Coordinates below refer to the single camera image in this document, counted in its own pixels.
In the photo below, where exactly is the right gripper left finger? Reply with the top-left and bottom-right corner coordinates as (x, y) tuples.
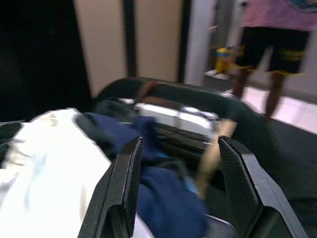
(76, 136), (144, 238)

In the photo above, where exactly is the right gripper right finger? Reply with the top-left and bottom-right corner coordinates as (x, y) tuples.
(217, 135), (309, 238)

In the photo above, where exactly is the white garment with grey print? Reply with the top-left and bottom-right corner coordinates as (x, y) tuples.
(0, 108), (154, 238)

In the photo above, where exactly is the navy blue garment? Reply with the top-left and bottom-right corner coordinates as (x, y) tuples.
(81, 113), (211, 238)

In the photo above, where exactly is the black laundry basket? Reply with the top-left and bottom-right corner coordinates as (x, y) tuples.
(0, 76), (285, 238)

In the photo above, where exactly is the yellow bottle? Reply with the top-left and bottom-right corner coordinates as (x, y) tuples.
(214, 46), (236, 74)

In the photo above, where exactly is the person in pink shirt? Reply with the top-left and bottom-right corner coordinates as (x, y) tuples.
(231, 0), (317, 124)

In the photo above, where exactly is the black door frame post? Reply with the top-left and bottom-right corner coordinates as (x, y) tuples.
(122, 0), (138, 77)

